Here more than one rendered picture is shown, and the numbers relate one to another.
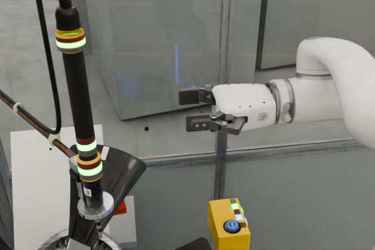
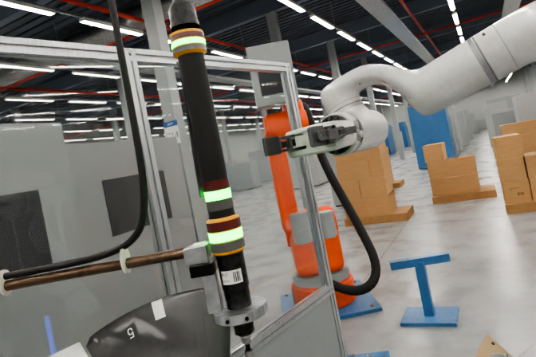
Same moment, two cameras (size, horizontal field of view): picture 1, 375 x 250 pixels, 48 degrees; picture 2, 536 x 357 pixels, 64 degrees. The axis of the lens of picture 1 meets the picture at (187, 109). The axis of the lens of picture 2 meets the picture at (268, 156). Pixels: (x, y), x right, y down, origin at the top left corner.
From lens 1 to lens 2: 67 cm
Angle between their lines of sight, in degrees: 51
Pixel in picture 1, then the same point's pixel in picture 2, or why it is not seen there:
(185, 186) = not seen: outside the picture
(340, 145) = (289, 316)
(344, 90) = (400, 75)
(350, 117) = (420, 86)
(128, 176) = not seen: hidden behind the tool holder
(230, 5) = (156, 186)
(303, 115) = (367, 131)
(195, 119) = (315, 130)
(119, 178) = (203, 321)
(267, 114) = not seen: hidden behind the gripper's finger
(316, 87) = (360, 110)
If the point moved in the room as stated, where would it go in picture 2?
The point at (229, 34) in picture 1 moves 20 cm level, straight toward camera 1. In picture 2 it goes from (163, 217) to (193, 217)
